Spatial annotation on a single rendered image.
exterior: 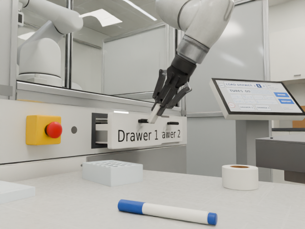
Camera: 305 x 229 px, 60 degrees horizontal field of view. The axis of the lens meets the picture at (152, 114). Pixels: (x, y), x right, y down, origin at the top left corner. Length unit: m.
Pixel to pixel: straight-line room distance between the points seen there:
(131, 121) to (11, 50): 0.40
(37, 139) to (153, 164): 0.59
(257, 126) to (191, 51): 1.01
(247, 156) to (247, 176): 1.14
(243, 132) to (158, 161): 0.70
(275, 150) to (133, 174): 0.45
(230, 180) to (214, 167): 2.03
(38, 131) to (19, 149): 0.06
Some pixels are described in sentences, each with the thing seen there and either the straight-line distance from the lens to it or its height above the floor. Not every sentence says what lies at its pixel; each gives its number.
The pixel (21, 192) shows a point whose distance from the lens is 0.51.
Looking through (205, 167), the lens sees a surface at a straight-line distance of 2.62.
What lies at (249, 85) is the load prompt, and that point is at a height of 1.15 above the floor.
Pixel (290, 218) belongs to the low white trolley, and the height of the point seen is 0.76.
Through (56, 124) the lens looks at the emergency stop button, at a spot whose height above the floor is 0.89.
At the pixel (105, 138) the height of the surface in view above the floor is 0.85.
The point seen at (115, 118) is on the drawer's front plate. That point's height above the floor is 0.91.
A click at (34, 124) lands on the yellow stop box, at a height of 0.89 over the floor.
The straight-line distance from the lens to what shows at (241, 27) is 2.62.
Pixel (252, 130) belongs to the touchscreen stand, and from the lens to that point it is 1.71.
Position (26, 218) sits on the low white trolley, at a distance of 0.40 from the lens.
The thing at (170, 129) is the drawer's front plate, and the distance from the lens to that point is 1.22.
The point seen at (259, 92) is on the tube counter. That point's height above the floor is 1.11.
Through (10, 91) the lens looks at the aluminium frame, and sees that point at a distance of 0.70.
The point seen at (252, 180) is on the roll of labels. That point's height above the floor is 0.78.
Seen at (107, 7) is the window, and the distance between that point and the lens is 1.02.
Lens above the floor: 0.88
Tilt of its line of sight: 3 degrees up
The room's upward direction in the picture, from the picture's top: straight up
